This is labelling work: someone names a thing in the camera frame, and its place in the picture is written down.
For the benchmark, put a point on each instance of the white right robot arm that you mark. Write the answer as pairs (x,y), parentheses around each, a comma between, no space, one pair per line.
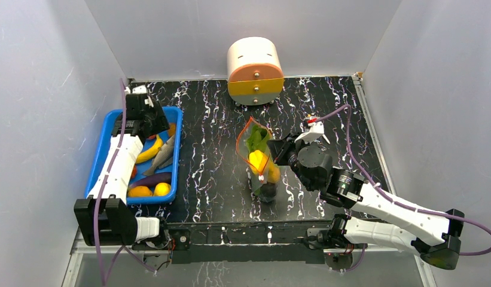
(433,236)

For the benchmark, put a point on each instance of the round three-drawer mini cabinet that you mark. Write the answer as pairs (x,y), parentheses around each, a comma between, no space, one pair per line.
(254,73)

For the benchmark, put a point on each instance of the yellow toy banana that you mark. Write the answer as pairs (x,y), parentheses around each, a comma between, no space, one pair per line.
(151,151)

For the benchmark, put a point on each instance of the yellow-tipped white pen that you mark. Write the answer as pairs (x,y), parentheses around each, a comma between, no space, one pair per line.
(326,139)

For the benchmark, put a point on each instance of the dark purple toy fruit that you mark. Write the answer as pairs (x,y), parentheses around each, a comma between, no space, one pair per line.
(268,192)

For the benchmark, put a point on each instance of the orange-yellow toy fruit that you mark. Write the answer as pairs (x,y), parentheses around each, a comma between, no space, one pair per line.
(273,174)

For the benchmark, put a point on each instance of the clear red-zipper zip bag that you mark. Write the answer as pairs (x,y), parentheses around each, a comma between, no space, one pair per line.
(256,180)

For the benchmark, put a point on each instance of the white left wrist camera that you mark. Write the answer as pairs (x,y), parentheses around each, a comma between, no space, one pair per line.
(138,98)

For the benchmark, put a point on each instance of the green leafy vegetable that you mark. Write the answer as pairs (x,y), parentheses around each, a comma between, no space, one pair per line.
(257,139)

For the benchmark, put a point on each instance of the blue plastic bin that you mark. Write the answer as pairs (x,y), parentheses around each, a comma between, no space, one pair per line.
(173,115)

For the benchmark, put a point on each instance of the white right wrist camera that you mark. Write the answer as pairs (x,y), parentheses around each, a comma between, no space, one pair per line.
(311,130)

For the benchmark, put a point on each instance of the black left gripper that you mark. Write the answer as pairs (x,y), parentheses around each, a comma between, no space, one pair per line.
(161,125)

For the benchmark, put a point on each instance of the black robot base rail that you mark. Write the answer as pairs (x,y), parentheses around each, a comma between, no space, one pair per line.
(258,241)

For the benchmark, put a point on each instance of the grey toy fish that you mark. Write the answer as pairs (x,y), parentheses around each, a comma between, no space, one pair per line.
(164,154)

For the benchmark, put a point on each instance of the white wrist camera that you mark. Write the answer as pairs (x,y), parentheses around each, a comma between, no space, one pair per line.
(138,98)
(311,130)

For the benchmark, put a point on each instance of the yellow toy lemon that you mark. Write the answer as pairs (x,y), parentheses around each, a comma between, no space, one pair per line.
(162,189)

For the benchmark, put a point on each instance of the yellow toy bell pepper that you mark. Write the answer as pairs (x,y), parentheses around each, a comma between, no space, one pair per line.
(257,161)

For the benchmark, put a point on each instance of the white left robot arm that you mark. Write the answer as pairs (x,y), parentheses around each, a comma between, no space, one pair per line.
(103,216)

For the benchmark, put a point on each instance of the yellow-orange toy walnut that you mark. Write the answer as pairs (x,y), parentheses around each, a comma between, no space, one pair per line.
(139,191)

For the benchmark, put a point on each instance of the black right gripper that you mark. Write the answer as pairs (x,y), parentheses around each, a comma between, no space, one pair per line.
(277,149)

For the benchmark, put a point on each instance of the purple toy eggplant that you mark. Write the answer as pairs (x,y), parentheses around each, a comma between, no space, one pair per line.
(152,180)

